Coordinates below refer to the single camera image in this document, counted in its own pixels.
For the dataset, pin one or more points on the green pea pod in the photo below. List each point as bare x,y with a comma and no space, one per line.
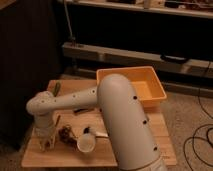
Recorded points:
56,88

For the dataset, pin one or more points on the striped brown block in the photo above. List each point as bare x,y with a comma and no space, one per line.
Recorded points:
82,110

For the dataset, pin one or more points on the yellow plastic bin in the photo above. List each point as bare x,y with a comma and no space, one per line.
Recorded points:
145,81

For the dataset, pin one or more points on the white bowl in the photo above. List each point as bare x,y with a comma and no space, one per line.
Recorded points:
86,143

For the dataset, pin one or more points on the wooden fork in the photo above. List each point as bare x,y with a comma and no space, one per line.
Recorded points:
57,120

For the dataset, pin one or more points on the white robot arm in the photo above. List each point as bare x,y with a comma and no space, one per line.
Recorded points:
127,126

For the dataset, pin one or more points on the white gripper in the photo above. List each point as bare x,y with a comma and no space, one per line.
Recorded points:
45,131

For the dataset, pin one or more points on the brown dried flower bunch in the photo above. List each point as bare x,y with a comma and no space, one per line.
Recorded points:
67,136

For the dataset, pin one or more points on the metal shelf rack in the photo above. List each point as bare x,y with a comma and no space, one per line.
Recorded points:
183,37

